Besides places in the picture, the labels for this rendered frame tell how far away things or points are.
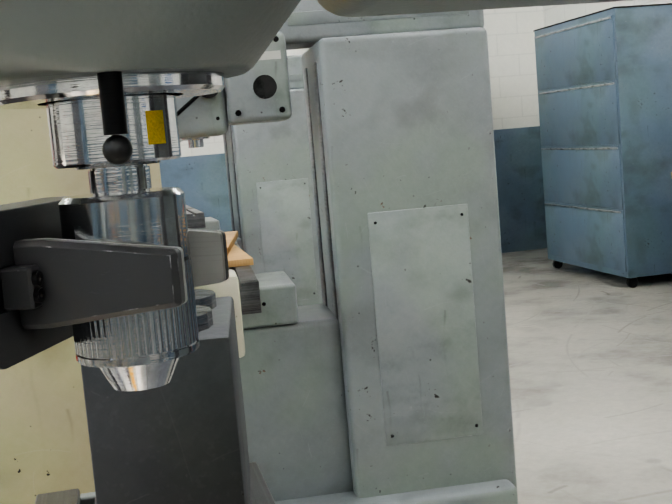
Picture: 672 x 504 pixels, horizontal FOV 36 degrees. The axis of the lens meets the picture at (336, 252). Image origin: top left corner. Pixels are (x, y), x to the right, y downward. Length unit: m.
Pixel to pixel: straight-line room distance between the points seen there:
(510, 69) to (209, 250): 9.77
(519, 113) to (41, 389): 8.36
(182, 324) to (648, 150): 7.33
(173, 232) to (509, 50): 9.81
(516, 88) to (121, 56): 9.85
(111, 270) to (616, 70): 7.27
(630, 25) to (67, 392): 6.03
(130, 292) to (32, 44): 0.09
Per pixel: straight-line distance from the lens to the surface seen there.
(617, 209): 7.70
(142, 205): 0.37
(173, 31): 0.34
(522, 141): 10.16
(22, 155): 2.12
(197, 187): 9.42
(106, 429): 0.85
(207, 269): 0.41
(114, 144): 0.34
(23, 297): 0.37
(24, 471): 2.22
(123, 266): 0.36
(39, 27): 0.33
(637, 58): 7.65
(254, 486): 1.05
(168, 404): 0.84
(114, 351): 0.38
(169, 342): 0.38
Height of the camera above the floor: 1.28
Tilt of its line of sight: 7 degrees down
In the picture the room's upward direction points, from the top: 5 degrees counter-clockwise
